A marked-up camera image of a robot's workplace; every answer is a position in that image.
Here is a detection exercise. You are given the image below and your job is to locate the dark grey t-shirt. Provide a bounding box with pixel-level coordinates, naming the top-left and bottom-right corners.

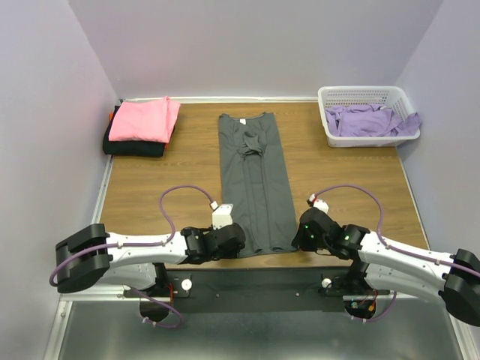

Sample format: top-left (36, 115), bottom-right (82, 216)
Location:
top-left (218, 112), bottom-right (297, 257)

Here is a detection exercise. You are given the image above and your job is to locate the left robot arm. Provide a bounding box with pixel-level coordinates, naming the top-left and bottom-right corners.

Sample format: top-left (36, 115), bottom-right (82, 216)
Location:
top-left (49, 223), bottom-right (246, 296)

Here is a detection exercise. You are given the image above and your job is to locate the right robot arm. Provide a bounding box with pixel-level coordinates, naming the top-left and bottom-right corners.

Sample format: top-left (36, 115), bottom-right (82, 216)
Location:
top-left (292, 207), bottom-right (479, 326)

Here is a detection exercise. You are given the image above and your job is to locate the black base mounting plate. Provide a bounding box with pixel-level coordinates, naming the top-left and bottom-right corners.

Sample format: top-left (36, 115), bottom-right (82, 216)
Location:
top-left (149, 266), bottom-right (361, 315)

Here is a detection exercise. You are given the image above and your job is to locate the white plastic laundry basket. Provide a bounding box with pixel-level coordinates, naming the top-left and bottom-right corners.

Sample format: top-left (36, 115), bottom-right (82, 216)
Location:
top-left (318, 86), bottom-right (422, 148)

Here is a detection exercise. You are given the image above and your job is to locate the purple t-shirt in basket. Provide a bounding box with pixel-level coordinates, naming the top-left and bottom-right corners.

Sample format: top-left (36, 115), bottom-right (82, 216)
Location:
top-left (325, 103), bottom-right (422, 137)

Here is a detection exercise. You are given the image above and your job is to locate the folded pink t-shirt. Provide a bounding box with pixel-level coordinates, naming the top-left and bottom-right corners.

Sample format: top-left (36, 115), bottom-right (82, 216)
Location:
top-left (109, 97), bottom-right (181, 143)

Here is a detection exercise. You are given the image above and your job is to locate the folded black t-shirt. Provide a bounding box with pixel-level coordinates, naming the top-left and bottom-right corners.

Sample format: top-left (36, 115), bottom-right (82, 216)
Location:
top-left (102, 114), bottom-right (166, 158)

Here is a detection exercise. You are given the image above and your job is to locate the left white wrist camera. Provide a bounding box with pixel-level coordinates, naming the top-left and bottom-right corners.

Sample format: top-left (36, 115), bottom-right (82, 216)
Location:
top-left (210, 201), bottom-right (233, 230)

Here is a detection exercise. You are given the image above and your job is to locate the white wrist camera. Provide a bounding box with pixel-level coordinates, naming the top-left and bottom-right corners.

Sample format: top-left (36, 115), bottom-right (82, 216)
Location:
top-left (307, 194), bottom-right (329, 214)
top-left (210, 201), bottom-right (233, 230)

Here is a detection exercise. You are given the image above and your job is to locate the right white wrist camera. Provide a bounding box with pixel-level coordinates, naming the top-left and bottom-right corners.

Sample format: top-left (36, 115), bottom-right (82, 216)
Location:
top-left (307, 194), bottom-right (329, 214)

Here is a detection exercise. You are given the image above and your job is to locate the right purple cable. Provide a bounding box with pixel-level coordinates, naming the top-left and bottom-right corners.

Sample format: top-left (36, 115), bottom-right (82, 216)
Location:
top-left (309, 183), bottom-right (480, 324)

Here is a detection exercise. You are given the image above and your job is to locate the purple cable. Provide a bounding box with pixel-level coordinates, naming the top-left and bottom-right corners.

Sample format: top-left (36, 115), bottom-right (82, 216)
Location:
top-left (49, 184), bottom-right (221, 329)
top-left (309, 183), bottom-right (480, 324)

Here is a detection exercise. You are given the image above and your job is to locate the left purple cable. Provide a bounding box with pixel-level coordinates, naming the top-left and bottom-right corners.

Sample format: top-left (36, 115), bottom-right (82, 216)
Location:
top-left (49, 184), bottom-right (221, 329)

